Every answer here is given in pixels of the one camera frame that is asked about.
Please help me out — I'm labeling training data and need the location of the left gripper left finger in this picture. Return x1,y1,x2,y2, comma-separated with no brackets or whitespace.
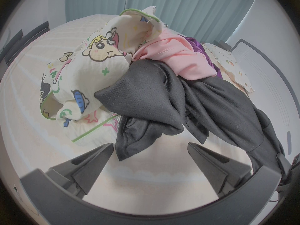
48,143,114,199

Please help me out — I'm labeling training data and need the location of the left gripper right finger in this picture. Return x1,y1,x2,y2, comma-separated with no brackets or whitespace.
187,142,253,195

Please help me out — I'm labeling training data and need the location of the black T-shirt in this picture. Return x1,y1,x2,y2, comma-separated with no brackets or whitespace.
94,60,285,170

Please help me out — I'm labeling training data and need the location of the bed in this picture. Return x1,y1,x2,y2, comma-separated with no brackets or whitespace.
0,14,300,217

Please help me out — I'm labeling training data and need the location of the white printed pyjama top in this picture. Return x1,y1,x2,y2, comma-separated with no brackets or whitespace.
39,7,169,147

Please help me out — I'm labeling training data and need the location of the white printed pillow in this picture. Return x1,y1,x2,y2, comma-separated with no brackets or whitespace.
202,42,255,94

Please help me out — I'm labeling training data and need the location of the pink garment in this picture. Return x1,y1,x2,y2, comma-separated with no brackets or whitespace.
131,30,217,80

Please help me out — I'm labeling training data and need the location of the purple garment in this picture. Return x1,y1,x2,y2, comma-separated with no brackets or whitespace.
185,37,223,79

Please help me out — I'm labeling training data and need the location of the grey bedside table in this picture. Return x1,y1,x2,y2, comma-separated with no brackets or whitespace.
214,40,232,51

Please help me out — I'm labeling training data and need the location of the black chest of drawers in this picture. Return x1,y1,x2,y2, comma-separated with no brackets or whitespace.
0,21,51,65

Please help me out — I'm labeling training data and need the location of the blue-green curtain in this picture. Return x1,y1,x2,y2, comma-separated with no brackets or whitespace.
64,0,129,23
124,0,258,43

